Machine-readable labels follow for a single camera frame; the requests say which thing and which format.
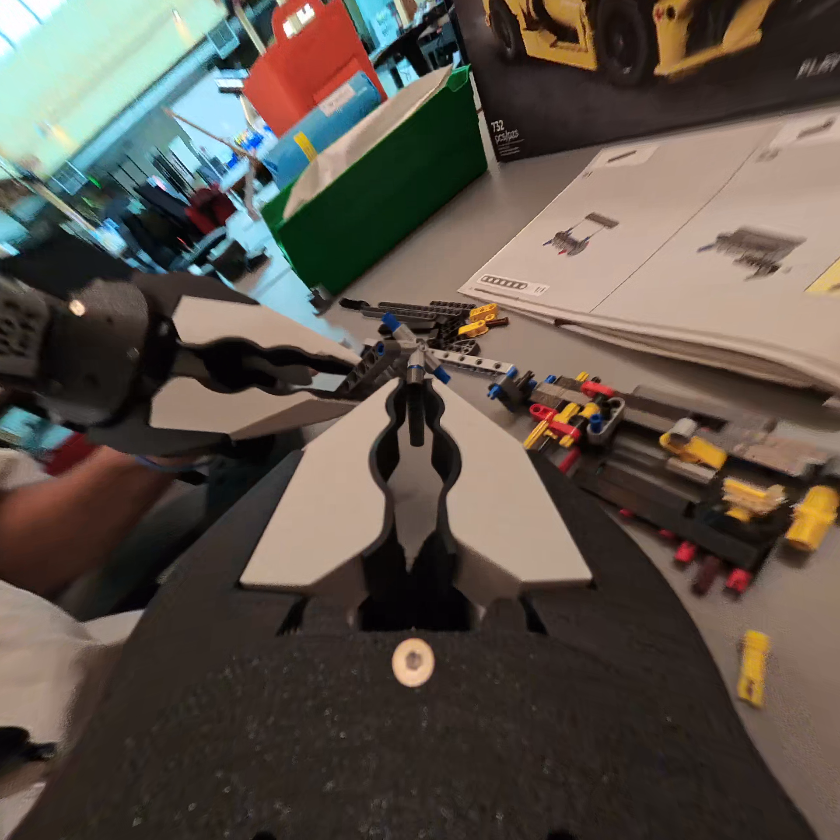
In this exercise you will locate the blue cylinder roll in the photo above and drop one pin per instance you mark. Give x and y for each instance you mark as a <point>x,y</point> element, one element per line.
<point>328,124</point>

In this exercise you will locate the white shirt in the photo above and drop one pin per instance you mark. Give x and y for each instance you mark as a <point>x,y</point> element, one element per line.
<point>39,656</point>

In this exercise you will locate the red plastic tote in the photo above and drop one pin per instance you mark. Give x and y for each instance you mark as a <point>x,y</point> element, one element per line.
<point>295,72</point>

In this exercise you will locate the yellow lego pin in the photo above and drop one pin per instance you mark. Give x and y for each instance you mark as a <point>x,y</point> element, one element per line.
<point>753,669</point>

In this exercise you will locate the green plastic bin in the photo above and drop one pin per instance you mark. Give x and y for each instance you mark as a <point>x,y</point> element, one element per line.
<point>380,210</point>

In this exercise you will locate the person's left forearm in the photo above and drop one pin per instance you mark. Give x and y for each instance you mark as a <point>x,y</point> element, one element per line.
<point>65,518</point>

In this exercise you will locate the pile of dark lego beams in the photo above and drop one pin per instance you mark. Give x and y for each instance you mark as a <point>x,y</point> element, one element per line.
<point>420,308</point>

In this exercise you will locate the white paper bag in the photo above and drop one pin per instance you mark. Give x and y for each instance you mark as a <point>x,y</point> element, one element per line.
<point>367,131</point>

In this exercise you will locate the lego set box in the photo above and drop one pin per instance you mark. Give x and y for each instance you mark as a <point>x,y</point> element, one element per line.
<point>558,98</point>

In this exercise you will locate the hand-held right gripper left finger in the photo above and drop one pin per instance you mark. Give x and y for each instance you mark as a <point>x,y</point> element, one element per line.
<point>315,518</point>

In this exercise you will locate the lego chassis assembly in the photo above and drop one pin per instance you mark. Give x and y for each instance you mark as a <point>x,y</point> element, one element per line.
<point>689,449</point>

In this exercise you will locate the red office chair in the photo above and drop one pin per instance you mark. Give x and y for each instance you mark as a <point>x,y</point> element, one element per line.
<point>210,207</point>

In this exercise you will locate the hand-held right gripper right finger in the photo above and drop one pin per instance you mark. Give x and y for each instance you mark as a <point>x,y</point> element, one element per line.
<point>518,518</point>

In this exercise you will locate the small lego beam assembly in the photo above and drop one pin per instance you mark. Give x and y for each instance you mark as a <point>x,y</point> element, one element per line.
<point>417,407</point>

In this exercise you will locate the instruction booklet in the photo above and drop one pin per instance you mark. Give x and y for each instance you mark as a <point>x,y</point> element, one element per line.
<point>656,197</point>

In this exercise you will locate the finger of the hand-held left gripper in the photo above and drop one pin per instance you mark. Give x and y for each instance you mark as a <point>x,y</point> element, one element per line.
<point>249,325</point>
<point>229,413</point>

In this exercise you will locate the long light grey lego beam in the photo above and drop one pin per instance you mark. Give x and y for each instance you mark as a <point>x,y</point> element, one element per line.
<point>472,362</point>

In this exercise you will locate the yellow lego connector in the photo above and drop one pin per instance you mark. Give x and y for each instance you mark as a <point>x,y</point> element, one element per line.
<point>472,328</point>
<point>484,312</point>

